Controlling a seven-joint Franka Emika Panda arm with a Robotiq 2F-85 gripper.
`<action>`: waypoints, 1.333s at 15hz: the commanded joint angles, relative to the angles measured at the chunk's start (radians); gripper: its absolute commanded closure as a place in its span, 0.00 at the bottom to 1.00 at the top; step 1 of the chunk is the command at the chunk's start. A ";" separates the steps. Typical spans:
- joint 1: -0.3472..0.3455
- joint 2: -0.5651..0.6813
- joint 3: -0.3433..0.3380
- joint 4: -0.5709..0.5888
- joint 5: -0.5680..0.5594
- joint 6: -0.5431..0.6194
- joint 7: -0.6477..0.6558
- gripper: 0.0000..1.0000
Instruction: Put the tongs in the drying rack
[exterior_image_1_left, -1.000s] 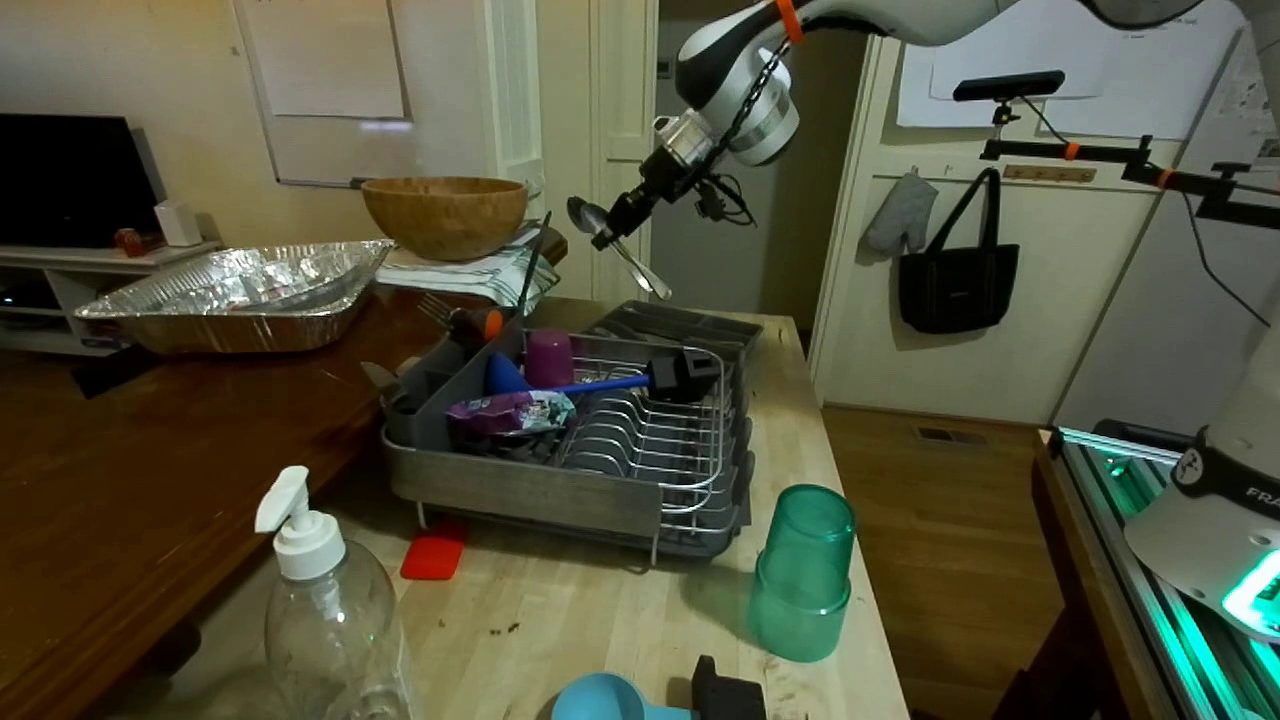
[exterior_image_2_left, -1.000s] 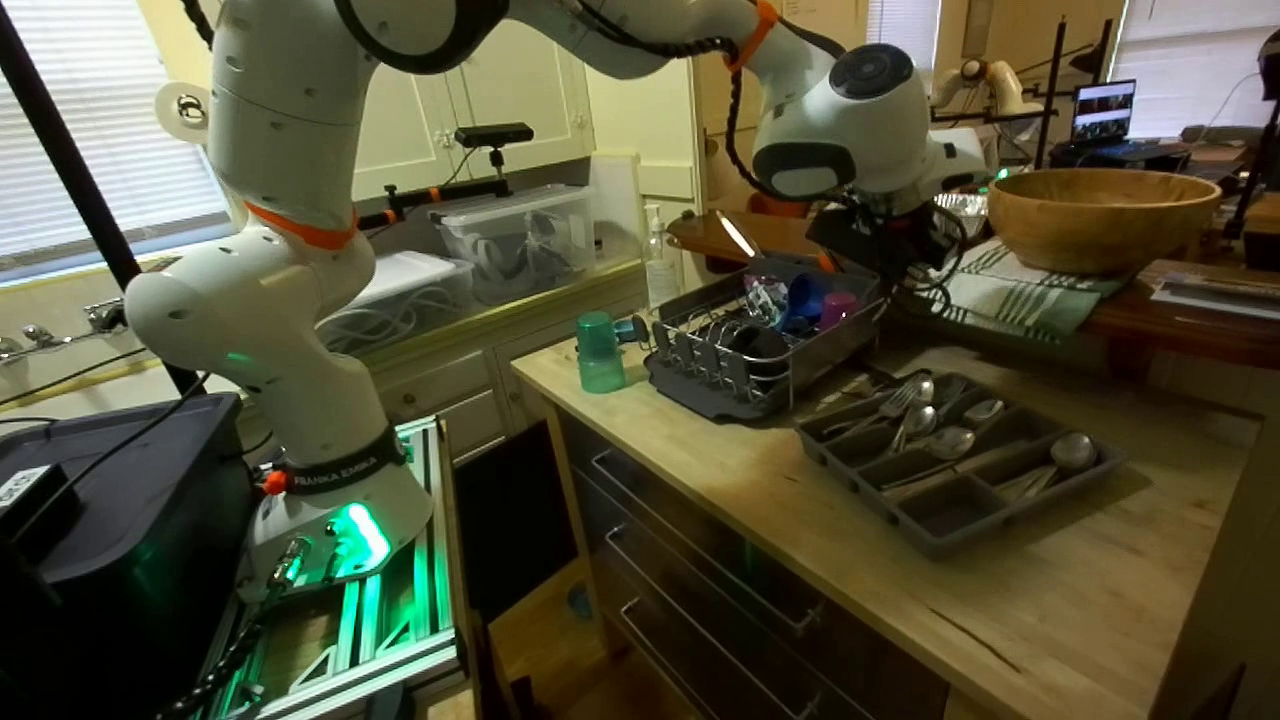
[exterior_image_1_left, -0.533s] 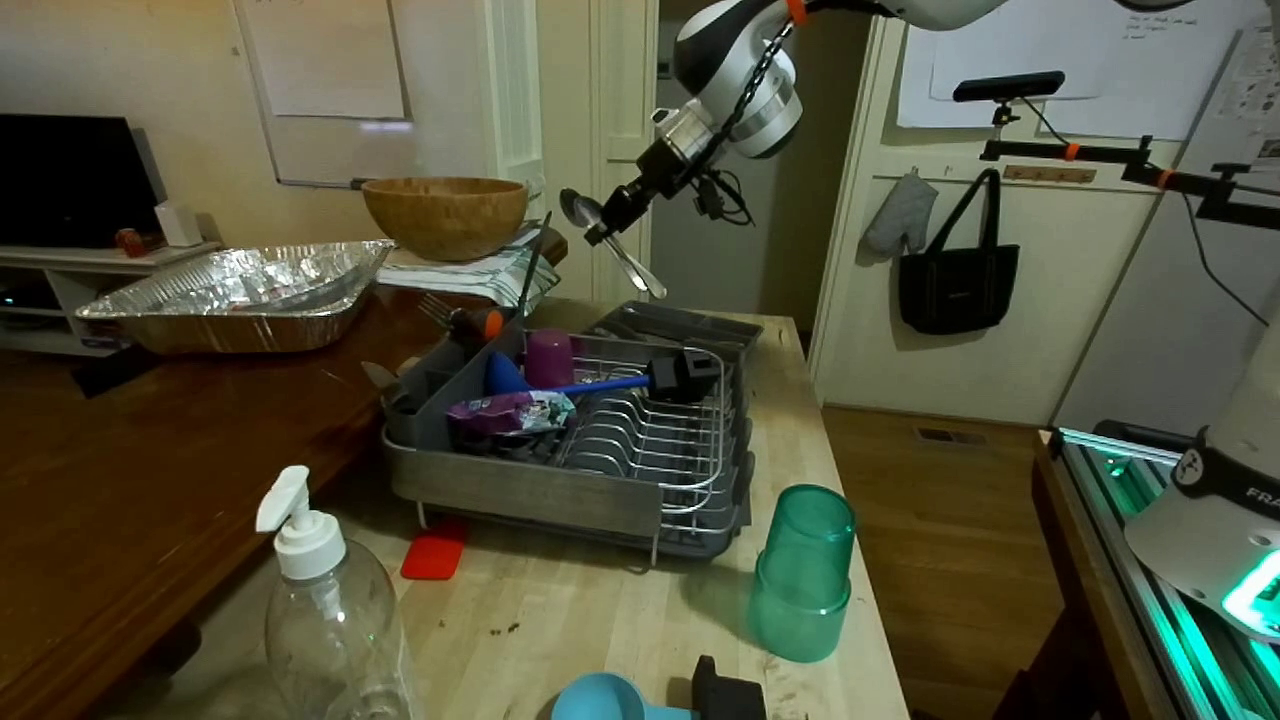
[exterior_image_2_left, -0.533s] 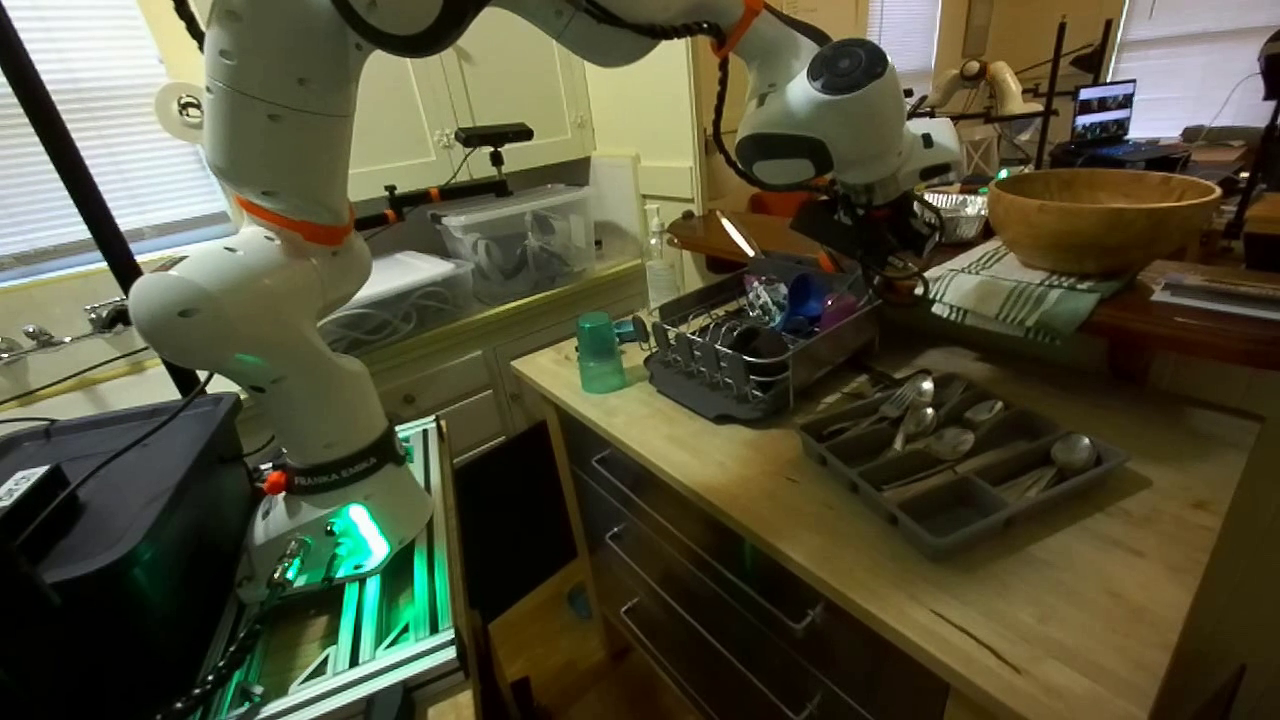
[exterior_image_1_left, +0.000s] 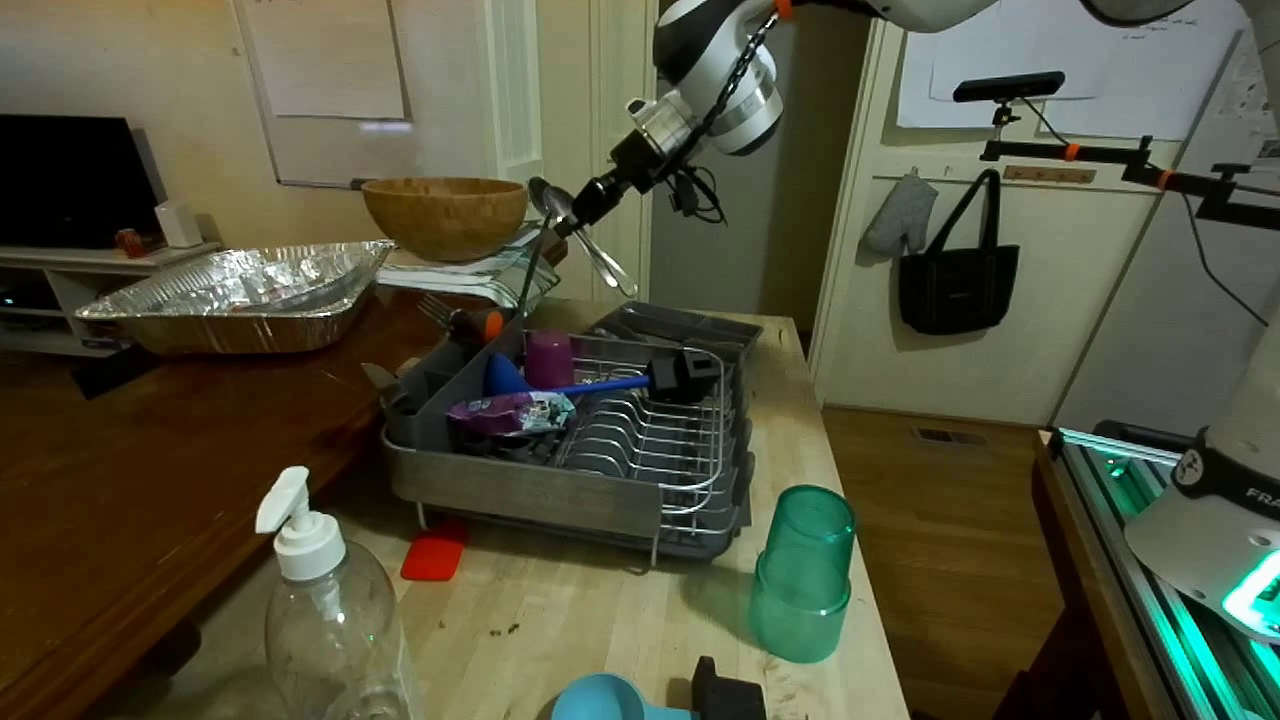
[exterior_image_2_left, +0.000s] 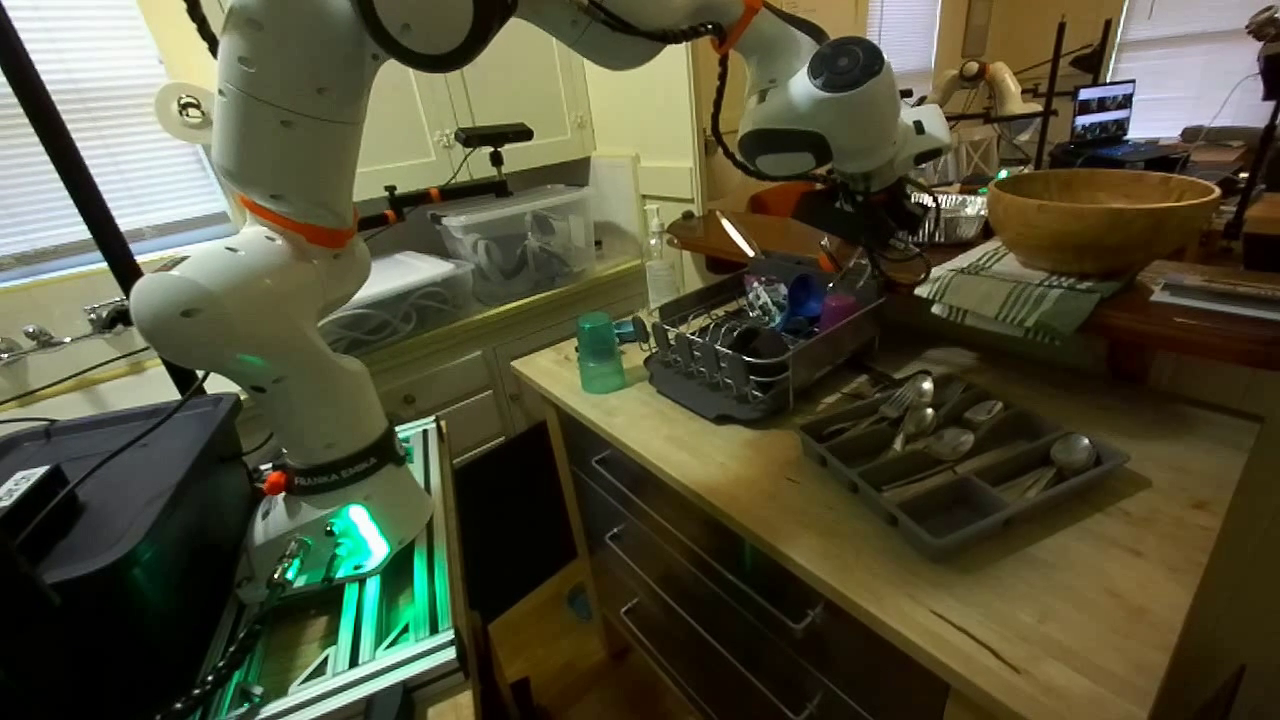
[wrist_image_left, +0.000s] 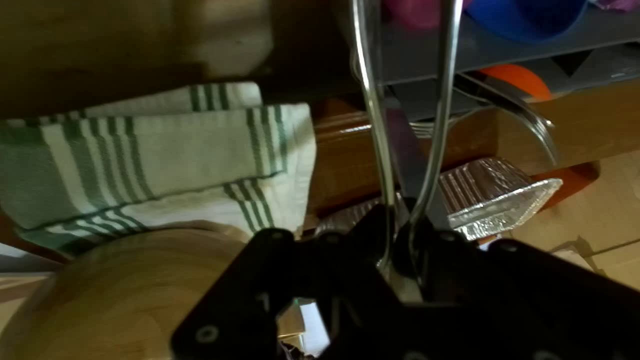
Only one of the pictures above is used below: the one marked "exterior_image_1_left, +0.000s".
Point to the grey dish drying rack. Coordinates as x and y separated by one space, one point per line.
532 485

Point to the wooden bowl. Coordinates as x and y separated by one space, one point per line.
444 221

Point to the black television screen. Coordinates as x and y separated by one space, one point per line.
75 182

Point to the orange utensil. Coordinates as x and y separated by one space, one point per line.
493 324

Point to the white wall board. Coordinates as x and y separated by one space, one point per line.
1134 81
322 81

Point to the purple snack bag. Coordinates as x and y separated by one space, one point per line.
514 417

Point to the small black block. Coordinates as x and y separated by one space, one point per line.
725 696

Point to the aluminium foil tray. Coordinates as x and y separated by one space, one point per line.
240 284

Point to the teal plastic cup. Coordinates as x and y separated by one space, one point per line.
801 572

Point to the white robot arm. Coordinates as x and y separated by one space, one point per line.
712 63

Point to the red square pad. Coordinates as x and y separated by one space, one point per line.
434 559

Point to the grey oven mitt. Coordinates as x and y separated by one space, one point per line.
896 221

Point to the dark blue cup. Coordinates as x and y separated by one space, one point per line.
506 376

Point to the clear pump soap bottle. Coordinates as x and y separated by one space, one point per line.
335 627

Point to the silver metal spoon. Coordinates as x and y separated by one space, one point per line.
551 200

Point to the black tote bag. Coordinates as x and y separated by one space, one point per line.
959 288

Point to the light blue plastic cup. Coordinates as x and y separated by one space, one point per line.
604 703

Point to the striped dish towel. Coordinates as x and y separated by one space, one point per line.
452 281

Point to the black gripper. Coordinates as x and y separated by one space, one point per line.
641 162

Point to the aluminium frame stand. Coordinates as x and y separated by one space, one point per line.
1107 507

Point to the purple cup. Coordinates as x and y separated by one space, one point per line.
551 362

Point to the black bar camera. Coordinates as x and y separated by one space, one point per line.
1007 85

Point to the white low shelf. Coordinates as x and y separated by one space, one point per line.
43 265

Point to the silver robot mounting plate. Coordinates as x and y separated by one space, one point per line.
1184 546

